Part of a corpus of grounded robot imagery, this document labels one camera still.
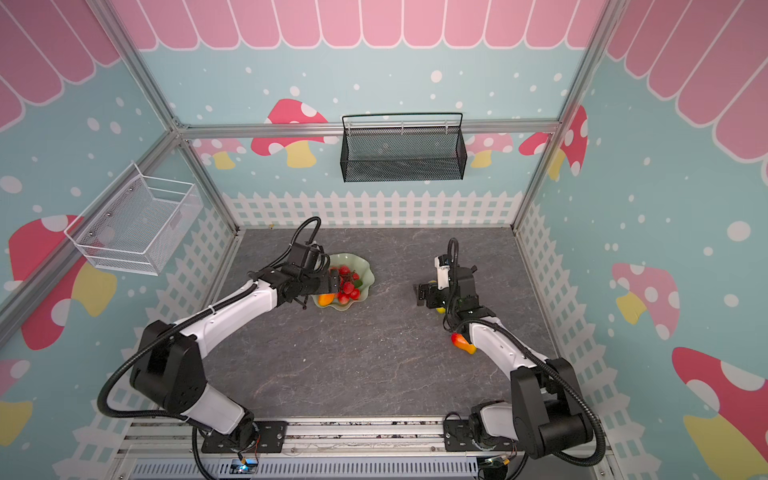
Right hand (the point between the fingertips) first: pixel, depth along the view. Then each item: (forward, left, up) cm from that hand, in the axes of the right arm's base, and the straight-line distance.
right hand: (427, 282), depth 89 cm
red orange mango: (-2, +31, -5) cm, 32 cm away
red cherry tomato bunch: (+4, +25, -7) cm, 26 cm away
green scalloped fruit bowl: (+13, +22, -8) cm, 27 cm away
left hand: (0, +31, 0) cm, 31 cm away
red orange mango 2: (-13, -9, -12) cm, 20 cm away
